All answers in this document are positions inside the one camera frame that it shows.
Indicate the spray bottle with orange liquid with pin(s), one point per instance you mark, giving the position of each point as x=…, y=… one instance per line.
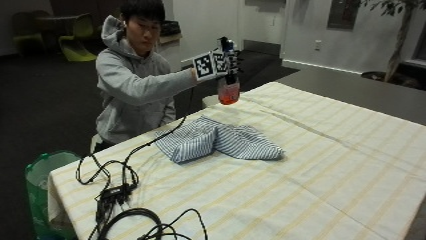
x=228, y=90

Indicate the white marker cube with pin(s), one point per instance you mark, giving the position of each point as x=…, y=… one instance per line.
x=208, y=65

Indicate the blue striped folded cloth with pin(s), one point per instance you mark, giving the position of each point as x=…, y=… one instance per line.
x=220, y=140

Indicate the the person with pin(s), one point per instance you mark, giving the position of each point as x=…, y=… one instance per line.
x=133, y=86

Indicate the cream striped tablecloth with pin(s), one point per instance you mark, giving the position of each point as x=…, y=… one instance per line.
x=266, y=166

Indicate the green chair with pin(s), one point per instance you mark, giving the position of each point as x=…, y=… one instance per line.
x=27, y=31
x=77, y=38

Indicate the potted tree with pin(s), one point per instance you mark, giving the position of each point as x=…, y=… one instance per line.
x=399, y=36

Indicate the white stool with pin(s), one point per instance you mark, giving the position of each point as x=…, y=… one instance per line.
x=94, y=143

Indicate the dark round table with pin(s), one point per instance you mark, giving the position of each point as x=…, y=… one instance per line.
x=54, y=25

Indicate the green bin with bag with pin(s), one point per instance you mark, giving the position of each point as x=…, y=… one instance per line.
x=41, y=193

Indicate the wall outlet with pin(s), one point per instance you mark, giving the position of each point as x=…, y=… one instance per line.
x=317, y=45

